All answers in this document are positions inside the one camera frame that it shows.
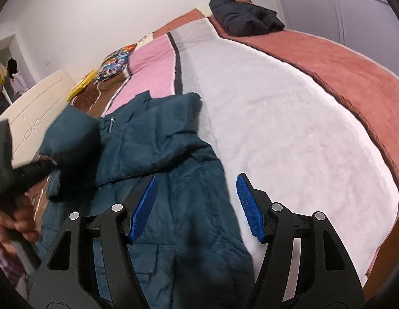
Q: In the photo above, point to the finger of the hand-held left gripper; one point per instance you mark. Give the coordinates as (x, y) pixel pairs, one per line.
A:
(1, 141)
(38, 168)

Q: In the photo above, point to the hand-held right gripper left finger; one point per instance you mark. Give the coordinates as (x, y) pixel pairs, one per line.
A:
(144, 206)

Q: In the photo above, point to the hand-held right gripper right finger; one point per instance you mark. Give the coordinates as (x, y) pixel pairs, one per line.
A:
(251, 206)

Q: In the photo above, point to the teal padded jacket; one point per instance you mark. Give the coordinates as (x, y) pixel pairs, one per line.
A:
(186, 199)

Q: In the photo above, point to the person's left hand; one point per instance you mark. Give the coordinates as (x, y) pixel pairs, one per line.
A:
(24, 223)

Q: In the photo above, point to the cream bed headboard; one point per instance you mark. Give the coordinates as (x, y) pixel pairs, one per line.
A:
(32, 109)

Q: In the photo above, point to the pink hanging garment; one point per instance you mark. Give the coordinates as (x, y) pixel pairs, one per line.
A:
(18, 83)

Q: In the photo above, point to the yellow cloth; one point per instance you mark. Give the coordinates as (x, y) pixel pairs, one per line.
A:
(80, 87)

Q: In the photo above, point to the striped bed blanket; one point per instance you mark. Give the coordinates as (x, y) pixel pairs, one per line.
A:
(283, 119)

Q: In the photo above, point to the colourful printed pillow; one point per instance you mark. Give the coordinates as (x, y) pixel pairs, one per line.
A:
(114, 64)

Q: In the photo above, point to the black padded jacket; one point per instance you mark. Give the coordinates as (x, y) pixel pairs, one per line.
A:
(241, 19)

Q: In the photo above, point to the white wardrobe with floral trim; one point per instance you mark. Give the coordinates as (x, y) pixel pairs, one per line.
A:
(315, 13)

